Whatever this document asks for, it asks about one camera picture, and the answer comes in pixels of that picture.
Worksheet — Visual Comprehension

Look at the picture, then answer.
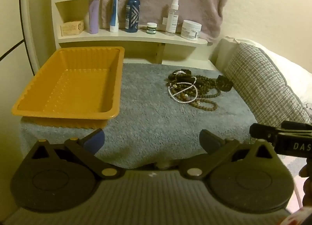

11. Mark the orange plastic tray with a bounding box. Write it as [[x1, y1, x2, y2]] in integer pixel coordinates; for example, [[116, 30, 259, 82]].
[[12, 47, 125, 129]]

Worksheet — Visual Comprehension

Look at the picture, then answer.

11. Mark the brown bead necklace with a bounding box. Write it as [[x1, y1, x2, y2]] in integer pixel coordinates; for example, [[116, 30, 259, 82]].
[[166, 81, 218, 112]]

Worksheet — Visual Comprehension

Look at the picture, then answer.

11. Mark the white pearl necklace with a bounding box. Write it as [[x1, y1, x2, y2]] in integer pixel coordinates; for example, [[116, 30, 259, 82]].
[[167, 76, 198, 105]]

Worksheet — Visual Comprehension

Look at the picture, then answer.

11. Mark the black rectangular stick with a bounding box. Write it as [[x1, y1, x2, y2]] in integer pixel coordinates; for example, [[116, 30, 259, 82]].
[[176, 76, 196, 83]]

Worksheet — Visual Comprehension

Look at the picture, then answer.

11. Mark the silver wristwatch black strap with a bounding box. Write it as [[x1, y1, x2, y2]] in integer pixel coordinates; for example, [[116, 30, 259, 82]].
[[168, 68, 192, 79]]

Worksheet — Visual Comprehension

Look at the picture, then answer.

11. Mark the person right hand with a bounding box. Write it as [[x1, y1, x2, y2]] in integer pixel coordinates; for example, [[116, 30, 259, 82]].
[[299, 159, 312, 206]]

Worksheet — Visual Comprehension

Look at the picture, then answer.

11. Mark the grey checked cushion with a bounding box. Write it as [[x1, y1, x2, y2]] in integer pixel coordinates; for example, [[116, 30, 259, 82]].
[[224, 43, 311, 127]]

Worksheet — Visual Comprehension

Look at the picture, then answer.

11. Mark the large white cream jar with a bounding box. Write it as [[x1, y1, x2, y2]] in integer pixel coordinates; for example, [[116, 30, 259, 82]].
[[181, 20, 201, 41]]

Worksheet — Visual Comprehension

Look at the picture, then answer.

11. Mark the beige cardboard box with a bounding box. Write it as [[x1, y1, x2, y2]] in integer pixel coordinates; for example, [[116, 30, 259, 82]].
[[60, 20, 84, 37]]

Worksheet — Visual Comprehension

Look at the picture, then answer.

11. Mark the blue white tube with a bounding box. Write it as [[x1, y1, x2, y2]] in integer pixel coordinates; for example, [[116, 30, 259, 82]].
[[109, 0, 119, 33]]

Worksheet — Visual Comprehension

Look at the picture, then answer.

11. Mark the small green white jar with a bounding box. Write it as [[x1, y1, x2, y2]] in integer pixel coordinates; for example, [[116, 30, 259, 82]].
[[146, 22, 158, 34]]

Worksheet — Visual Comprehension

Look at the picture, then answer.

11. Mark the dark blue spray bottle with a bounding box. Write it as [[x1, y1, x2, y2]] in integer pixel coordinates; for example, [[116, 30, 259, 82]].
[[125, 0, 140, 33]]

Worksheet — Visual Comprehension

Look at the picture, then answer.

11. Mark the clear spray bottle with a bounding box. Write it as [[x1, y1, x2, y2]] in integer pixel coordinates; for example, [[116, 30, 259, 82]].
[[166, 0, 179, 36]]

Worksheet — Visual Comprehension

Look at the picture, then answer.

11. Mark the lilac tube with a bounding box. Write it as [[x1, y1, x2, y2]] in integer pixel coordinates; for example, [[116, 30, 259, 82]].
[[88, 0, 100, 34]]

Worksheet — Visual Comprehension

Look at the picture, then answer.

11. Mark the cream wooden shelf unit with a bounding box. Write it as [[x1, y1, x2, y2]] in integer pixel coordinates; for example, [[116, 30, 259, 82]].
[[51, 0, 215, 70]]

